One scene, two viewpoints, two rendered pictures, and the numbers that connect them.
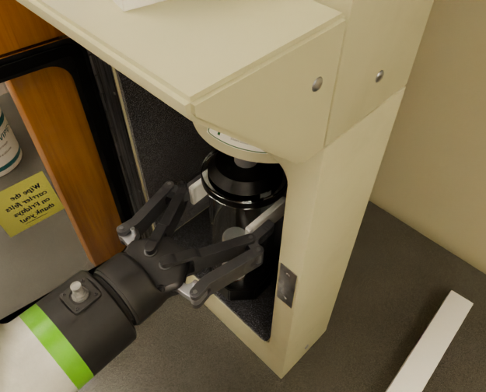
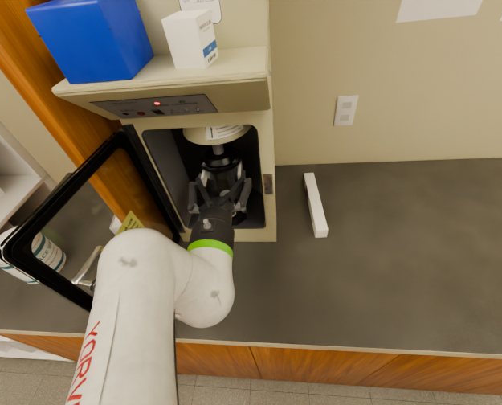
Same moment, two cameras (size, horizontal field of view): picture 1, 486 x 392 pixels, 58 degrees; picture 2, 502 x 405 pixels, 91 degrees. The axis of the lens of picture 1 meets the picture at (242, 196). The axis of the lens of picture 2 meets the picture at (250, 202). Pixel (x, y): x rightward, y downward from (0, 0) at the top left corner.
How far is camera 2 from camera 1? 0.28 m
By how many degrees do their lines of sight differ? 24
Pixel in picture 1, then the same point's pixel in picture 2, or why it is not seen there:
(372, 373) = (302, 217)
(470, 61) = not seen: hidden behind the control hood
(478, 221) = (294, 146)
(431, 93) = not seen: hidden behind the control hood
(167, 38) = (233, 67)
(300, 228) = (268, 148)
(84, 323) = (218, 232)
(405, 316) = (296, 193)
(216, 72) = (261, 65)
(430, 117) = not seen: hidden behind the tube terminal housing
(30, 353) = (211, 252)
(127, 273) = (215, 210)
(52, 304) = (200, 235)
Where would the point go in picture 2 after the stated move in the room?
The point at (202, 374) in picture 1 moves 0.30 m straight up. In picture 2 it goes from (247, 263) to (233, 196)
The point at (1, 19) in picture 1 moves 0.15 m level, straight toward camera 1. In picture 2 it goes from (78, 137) to (140, 146)
